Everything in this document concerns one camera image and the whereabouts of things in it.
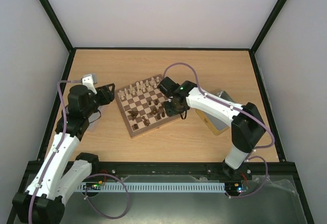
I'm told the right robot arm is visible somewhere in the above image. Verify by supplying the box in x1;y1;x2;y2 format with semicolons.
158;77;265;179

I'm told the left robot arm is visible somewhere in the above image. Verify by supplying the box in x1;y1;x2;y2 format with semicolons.
12;82;115;223

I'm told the wooden chess board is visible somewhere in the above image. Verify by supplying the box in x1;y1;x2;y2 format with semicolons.
114;74;180;138

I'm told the left metal tray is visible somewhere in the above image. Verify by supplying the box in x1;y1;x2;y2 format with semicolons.
87;106;105;132

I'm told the dark knight piece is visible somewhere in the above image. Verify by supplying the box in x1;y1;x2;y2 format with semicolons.
151;107;157;115

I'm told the right metal tin tray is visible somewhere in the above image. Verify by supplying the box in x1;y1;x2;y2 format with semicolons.
196;90;234;136

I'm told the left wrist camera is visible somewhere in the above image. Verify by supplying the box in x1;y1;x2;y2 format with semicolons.
81;73;98;94

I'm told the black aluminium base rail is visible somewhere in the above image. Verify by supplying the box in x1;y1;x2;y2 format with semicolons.
25;160;296;181

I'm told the light blue slotted cable duct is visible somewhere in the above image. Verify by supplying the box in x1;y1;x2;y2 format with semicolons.
76;182;225;193

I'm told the black enclosure frame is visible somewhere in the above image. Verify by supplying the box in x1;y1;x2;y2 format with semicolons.
17;0;314;223

